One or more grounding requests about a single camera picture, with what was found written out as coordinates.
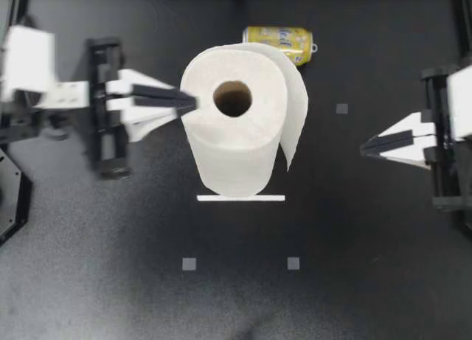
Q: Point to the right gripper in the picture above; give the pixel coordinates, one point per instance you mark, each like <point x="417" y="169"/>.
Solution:
<point x="448" y="177"/>

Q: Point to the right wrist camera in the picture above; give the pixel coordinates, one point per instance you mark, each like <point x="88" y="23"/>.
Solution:
<point x="461" y="104"/>

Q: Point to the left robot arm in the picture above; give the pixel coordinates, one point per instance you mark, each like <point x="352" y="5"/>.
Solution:
<point x="14" y="196"/>

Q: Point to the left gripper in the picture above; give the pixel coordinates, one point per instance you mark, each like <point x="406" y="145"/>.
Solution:
<point x="96" y="148"/>

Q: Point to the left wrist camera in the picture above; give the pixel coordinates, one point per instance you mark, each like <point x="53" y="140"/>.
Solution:
<point x="27" y="59"/>

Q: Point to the white paper towel roll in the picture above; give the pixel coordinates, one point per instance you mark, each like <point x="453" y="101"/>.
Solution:
<point x="236" y="152"/>

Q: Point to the yellow drink can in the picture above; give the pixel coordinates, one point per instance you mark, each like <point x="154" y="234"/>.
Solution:
<point x="280" y="37"/>

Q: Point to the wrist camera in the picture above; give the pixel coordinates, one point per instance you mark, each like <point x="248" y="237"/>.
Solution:
<point x="27" y="59"/>
<point x="461" y="104"/>

